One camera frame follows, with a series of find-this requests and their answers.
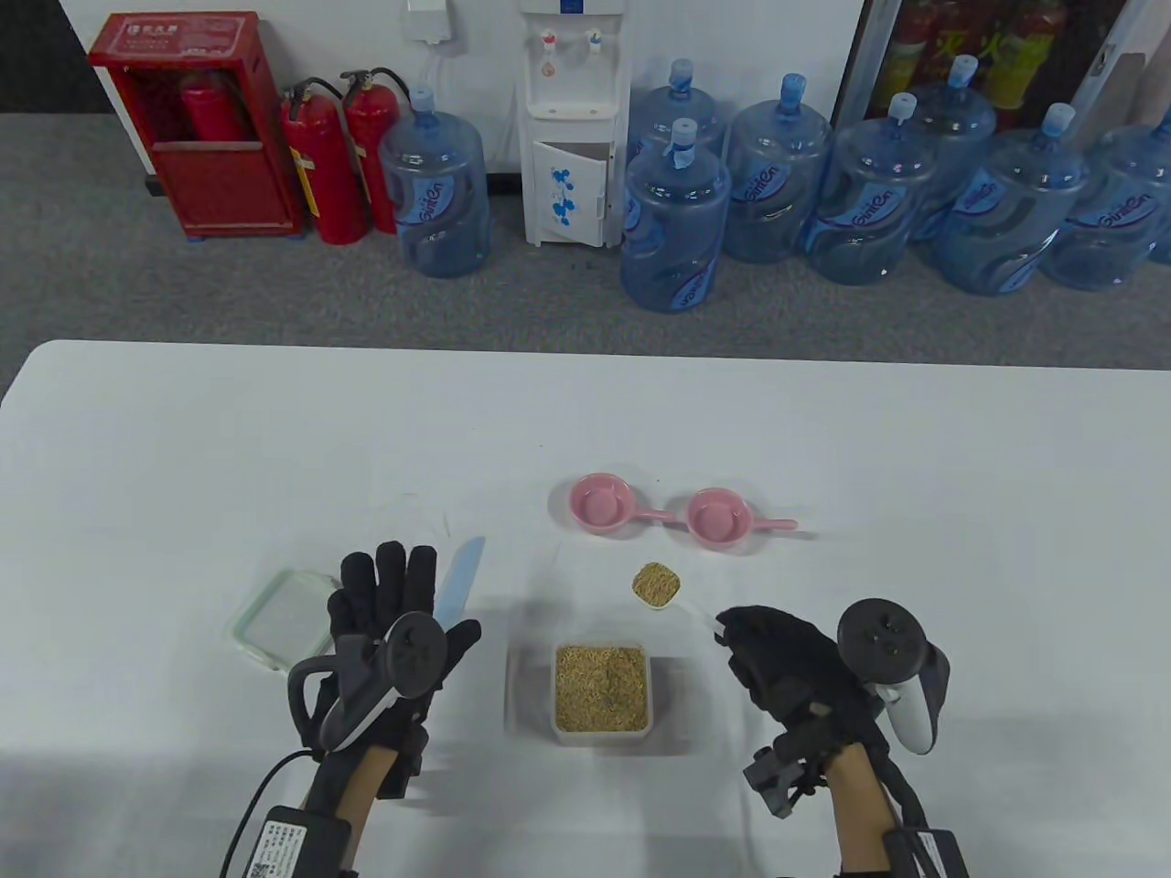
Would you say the person's left hand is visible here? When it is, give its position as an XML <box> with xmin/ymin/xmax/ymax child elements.
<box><xmin>316</xmin><ymin>541</ymin><xmax>483</xmax><ymax>778</ymax></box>

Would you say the person's right hand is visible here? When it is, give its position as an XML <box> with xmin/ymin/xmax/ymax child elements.
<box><xmin>714</xmin><ymin>605</ymin><xmax>893</xmax><ymax>760</ymax></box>

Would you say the light blue plastic knife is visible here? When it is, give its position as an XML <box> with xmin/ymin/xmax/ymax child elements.
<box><xmin>430</xmin><ymin>536</ymin><xmax>487</xmax><ymax>634</ymax></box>

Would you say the clear green-rimmed container lid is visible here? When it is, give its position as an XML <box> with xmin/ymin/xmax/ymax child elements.
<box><xmin>229</xmin><ymin>567</ymin><xmax>347</xmax><ymax>676</ymax></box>

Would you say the white plastic coffee spoon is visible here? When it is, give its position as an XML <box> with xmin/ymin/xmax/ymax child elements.
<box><xmin>631</xmin><ymin>562</ymin><xmax>728</xmax><ymax>637</ymax></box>

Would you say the white sesame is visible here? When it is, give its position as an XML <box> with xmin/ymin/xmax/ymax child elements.
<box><xmin>556</xmin><ymin>647</ymin><xmax>649</xmax><ymax>733</ymax></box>

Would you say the clear plastic sesame container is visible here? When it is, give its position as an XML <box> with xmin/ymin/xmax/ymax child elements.
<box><xmin>551</xmin><ymin>642</ymin><xmax>653</xmax><ymax>744</ymax></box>

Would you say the person's left forearm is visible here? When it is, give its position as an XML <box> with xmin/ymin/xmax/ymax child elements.
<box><xmin>302</xmin><ymin>741</ymin><xmax>431</xmax><ymax>878</ymax></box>

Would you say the person's right forearm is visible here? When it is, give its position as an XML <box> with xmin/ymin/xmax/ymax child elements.
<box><xmin>814</xmin><ymin>732</ymin><xmax>934</xmax><ymax>878</ymax></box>

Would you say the black grey hand controller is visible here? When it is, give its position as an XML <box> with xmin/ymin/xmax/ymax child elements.
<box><xmin>287</xmin><ymin>613</ymin><xmax>449</xmax><ymax>753</ymax></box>
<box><xmin>836</xmin><ymin>598</ymin><xmax>952</xmax><ymax>756</ymax></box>

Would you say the black labelled wrist box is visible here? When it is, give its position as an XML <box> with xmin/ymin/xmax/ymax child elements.
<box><xmin>242</xmin><ymin>805</ymin><xmax>353</xmax><ymax>878</ymax></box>
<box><xmin>883</xmin><ymin>823</ymin><xmax>971</xmax><ymax>878</ymax></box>

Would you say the large blue water bottle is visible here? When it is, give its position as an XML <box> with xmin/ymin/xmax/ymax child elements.
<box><xmin>378</xmin><ymin>88</ymin><xmax>495</xmax><ymax>279</ymax></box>

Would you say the red fire extinguisher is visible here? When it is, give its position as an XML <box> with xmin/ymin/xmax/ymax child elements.
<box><xmin>340</xmin><ymin>67</ymin><xmax>411</xmax><ymax>236</ymax></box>
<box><xmin>279</xmin><ymin>78</ymin><xmax>369</xmax><ymax>246</ymax></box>

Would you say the red fire extinguisher cabinet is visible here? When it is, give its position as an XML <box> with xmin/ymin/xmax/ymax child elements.
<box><xmin>89</xmin><ymin>11</ymin><xmax>307</xmax><ymax>243</ymax></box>

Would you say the row of blue water jugs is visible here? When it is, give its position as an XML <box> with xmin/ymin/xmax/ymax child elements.
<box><xmin>619</xmin><ymin>55</ymin><xmax>1171</xmax><ymax>315</ymax></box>

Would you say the red extinguisher inside cabinet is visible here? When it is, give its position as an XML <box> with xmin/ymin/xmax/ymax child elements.
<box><xmin>178</xmin><ymin>73</ymin><xmax>252</xmax><ymax>143</ymax></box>

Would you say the white water dispenser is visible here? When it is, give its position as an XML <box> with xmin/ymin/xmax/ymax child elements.
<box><xmin>515</xmin><ymin>0</ymin><xmax>634</xmax><ymax>250</ymax></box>

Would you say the grey leaning panel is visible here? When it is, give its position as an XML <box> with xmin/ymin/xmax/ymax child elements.
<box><xmin>1066</xmin><ymin>50</ymin><xmax>1149</xmax><ymax>138</ymax></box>

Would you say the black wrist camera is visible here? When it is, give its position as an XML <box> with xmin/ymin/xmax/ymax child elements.
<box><xmin>743</xmin><ymin>723</ymin><xmax>833</xmax><ymax>819</ymax></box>
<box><xmin>380</xmin><ymin>727</ymin><xmax>431</xmax><ymax>801</ymax></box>

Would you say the pink handled bowl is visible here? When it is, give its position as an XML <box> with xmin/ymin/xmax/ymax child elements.
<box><xmin>686</xmin><ymin>487</ymin><xmax>799</xmax><ymax>550</ymax></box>
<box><xmin>569</xmin><ymin>473</ymin><xmax>682</xmax><ymax>538</ymax></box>

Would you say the white wall box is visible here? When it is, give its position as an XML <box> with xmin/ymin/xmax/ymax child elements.
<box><xmin>405</xmin><ymin>0</ymin><xmax>456</xmax><ymax>44</ymax></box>

